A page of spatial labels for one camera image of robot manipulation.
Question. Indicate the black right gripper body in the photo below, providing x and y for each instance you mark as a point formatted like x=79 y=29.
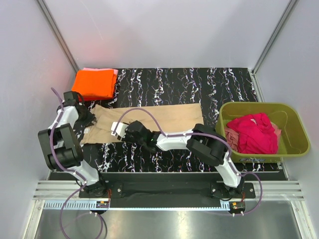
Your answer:
x=128 y=133

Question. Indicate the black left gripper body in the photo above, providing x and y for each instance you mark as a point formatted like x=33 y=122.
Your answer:
x=87 y=119

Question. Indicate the beige t shirt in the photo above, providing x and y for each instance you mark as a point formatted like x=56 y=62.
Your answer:
x=171 y=118

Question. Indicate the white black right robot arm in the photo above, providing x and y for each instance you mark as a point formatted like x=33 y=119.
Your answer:
x=204 y=143

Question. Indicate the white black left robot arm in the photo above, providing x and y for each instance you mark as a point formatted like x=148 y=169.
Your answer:
x=61 y=148

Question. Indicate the folded orange t shirt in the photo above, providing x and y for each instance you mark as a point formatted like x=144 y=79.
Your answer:
x=95 y=84

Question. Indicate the folded pink t shirt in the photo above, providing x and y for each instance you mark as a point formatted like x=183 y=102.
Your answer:
x=115 y=71

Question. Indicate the left power connector board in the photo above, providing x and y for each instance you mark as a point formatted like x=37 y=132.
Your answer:
x=103 y=204

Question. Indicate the power connector board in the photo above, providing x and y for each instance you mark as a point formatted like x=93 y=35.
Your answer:
x=103 y=204
x=237 y=205

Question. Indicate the crumpled dusty pink t shirt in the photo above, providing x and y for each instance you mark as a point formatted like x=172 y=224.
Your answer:
x=232 y=136

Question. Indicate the crumpled magenta t shirt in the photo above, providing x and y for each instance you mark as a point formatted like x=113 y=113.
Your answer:
x=256 y=134

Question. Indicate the right power connector board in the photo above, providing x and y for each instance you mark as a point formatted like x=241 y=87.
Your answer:
x=237 y=205

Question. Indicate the olive green plastic bin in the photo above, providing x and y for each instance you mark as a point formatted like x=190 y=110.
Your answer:
x=293 y=141

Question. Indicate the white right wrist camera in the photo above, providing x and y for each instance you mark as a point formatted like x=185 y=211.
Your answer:
x=118 y=130

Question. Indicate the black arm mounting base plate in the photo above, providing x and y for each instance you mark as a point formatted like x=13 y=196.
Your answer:
x=166 y=191

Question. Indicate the aluminium front rail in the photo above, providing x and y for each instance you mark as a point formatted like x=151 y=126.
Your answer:
x=54 y=193

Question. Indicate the aluminium frame post left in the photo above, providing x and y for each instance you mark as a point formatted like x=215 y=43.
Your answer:
x=57 y=33

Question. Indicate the aluminium frame post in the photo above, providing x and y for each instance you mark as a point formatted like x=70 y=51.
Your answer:
x=275 y=34
x=57 y=33

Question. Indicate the aluminium frame post right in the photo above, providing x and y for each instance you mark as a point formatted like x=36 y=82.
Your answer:
x=275 y=34

